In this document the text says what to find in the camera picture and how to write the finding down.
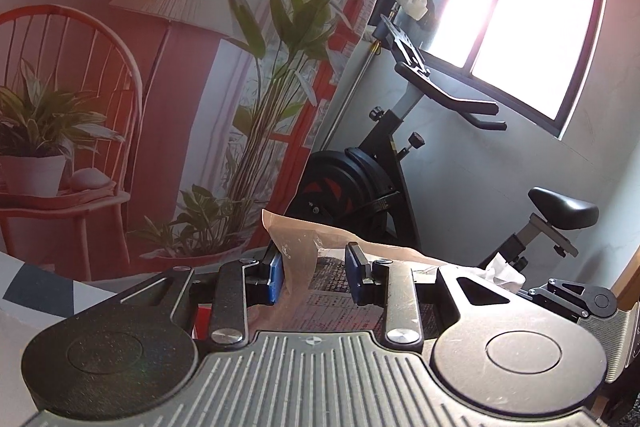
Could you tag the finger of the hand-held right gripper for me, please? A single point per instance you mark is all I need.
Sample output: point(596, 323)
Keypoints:
point(570, 283)
point(575, 302)

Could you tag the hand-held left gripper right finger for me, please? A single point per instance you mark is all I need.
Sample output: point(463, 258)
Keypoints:
point(355, 276)

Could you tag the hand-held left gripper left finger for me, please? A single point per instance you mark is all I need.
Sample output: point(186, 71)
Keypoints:
point(276, 278)

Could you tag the beige paper mailer envelope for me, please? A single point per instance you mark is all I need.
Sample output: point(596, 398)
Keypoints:
point(300, 252)

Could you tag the brown wooden cabinet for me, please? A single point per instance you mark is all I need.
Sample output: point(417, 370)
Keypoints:
point(629, 292)

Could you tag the black exercise bike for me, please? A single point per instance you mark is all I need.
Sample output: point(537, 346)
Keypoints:
point(350, 177)

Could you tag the metal stand pole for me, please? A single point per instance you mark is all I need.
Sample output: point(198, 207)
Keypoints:
point(352, 89)

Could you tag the window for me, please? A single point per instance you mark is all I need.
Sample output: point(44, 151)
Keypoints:
point(530, 7)

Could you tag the wall poster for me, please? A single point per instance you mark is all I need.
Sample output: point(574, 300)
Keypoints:
point(150, 82)

